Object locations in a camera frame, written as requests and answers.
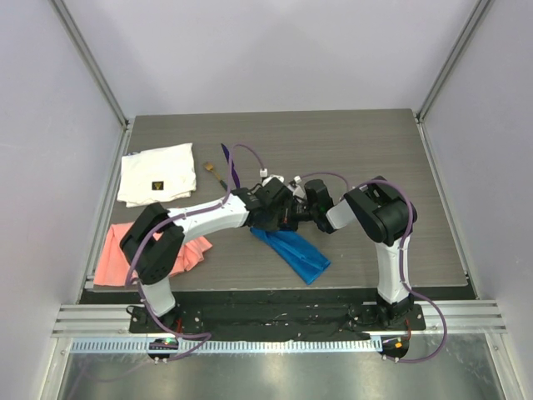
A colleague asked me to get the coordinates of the green handled gold fork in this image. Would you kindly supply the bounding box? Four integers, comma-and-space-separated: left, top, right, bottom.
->
203, 162, 227, 190

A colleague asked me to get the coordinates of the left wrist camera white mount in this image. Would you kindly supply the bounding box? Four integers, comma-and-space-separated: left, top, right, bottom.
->
259, 167, 285, 186

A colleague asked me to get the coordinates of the slotted cable duct rail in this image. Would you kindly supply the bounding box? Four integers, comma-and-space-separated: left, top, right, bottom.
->
70, 337, 382, 354

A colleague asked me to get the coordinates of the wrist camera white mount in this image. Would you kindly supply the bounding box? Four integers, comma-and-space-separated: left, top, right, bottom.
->
259, 167, 285, 186
287, 176, 306, 202

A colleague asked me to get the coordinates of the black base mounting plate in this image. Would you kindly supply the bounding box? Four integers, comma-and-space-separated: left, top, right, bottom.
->
81, 287, 426, 334

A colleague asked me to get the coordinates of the pink folded cloth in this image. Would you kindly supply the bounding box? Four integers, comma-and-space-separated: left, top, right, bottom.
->
93, 222, 212, 288

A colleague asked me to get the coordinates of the horizontal aluminium frame rail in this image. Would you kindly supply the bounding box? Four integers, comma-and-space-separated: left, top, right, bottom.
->
52, 300, 507, 338

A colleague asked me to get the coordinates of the white folded cloth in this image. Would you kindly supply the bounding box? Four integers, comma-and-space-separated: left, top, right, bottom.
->
117, 143, 197, 208

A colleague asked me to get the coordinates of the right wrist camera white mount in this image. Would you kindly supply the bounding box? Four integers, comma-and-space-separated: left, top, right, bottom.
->
287, 176, 306, 202

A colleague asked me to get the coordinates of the purple plastic knife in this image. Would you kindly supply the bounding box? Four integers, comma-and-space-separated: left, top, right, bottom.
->
221, 143, 241, 188

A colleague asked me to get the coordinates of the left aluminium frame post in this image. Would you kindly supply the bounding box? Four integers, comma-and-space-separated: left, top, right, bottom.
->
49, 0, 128, 129

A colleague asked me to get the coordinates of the aluminium frame post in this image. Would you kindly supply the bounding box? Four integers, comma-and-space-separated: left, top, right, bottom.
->
49, 0, 128, 129
415, 0, 494, 124

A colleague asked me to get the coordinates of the right aluminium frame post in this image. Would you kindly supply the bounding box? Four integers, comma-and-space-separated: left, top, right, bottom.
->
415, 0, 494, 124

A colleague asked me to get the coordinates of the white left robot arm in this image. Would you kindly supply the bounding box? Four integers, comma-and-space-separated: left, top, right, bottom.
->
119, 177, 294, 333

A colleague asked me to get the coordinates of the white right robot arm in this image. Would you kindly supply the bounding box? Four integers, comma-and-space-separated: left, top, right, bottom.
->
303, 176, 417, 329

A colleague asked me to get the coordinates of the blue cloth napkin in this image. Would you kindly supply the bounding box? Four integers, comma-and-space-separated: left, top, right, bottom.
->
250, 227, 331, 285

